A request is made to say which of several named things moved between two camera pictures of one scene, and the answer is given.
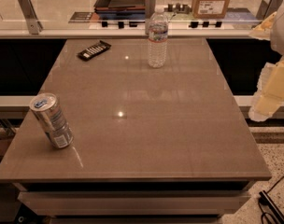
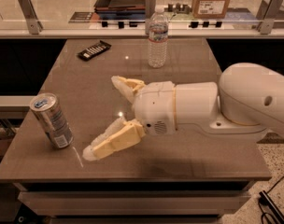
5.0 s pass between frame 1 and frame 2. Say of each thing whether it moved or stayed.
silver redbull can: stayed
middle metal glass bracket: stayed
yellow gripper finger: moved
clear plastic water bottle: stayed
